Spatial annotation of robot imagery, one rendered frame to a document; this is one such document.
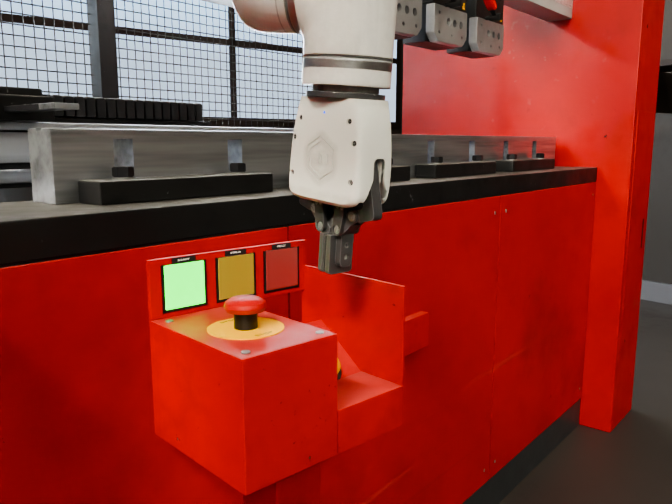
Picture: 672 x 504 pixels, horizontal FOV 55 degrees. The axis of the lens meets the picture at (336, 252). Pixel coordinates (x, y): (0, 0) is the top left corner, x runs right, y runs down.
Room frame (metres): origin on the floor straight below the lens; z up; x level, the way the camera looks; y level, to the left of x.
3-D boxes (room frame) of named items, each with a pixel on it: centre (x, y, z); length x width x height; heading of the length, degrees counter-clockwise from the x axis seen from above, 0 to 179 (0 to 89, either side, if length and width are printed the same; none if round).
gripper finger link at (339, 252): (0.62, -0.01, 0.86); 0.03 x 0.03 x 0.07; 43
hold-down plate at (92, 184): (0.92, 0.22, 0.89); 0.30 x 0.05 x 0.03; 141
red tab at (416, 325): (1.18, -0.13, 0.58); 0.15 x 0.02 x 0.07; 141
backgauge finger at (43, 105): (0.97, 0.46, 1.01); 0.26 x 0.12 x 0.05; 51
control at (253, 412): (0.62, 0.06, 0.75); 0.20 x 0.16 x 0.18; 133
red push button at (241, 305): (0.58, 0.08, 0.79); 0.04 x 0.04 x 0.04
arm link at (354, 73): (0.62, -0.01, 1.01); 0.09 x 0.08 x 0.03; 43
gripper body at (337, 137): (0.62, -0.01, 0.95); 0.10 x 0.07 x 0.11; 43
